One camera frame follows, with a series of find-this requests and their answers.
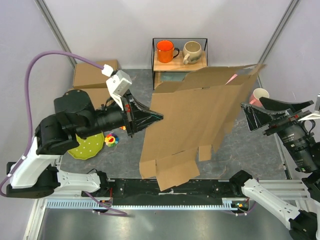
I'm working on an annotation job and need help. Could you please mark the pink round plate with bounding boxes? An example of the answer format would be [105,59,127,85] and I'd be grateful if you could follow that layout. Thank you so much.
[225,73,238,85]

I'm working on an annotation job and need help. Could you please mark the black wire wooden shelf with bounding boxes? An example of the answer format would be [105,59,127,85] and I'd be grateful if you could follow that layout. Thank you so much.
[151,37,208,89]

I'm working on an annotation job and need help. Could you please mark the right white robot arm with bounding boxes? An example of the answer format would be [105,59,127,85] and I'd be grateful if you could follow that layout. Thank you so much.
[229,97,320,240]

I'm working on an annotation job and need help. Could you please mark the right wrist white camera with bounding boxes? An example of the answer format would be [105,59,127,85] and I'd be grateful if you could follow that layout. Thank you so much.
[299,94,320,122]

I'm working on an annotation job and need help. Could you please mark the green dotted plate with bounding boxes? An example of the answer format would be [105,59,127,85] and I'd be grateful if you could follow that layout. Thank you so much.
[67,133,105,160]

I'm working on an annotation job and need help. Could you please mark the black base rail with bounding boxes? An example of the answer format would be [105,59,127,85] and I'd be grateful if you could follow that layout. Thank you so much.
[91,178,244,200]

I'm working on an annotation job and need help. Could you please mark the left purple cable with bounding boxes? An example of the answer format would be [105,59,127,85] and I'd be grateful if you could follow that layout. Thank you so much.
[0,50,128,217]

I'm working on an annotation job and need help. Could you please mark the rainbow flower plush front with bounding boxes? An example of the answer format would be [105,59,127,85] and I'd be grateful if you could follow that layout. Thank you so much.
[104,133,119,148]

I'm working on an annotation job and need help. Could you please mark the wrist white camera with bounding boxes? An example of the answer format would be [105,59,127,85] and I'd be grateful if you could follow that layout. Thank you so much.
[299,94,320,122]
[101,64,132,111]

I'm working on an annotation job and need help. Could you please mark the cardboard box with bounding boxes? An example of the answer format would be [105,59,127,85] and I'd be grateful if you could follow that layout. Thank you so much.
[139,64,263,190]
[73,62,108,89]
[79,88,110,110]

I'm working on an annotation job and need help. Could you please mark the beige ceramic mug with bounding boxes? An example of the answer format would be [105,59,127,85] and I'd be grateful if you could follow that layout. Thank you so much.
[182,41,203,65]

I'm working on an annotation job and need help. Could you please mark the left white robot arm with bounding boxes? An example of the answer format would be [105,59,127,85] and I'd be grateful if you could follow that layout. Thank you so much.
[5,89,164,199]

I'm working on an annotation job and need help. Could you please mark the grey slotted cable duct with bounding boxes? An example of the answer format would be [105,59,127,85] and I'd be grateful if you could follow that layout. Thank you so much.
[45,199,238,211]

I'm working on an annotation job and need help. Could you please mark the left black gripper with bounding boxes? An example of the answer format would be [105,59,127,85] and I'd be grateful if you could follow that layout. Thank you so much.
[77,89,165,140]

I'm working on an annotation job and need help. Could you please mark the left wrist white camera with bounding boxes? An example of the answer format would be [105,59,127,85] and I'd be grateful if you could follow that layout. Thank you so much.
[101,64,132,111]

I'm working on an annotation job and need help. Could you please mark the pink mug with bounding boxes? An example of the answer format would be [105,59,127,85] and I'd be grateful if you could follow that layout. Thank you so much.
[249,88,270,107]

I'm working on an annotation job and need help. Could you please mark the orange enamel mug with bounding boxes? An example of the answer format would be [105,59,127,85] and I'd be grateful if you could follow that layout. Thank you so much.
[156,40,180,63]

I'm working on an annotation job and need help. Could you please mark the teal rectangular dish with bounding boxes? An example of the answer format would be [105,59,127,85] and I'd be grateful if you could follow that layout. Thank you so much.
[159,72,187,82]

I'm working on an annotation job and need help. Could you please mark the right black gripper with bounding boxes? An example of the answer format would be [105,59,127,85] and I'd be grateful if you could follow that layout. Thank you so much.
[240,95,320,170]

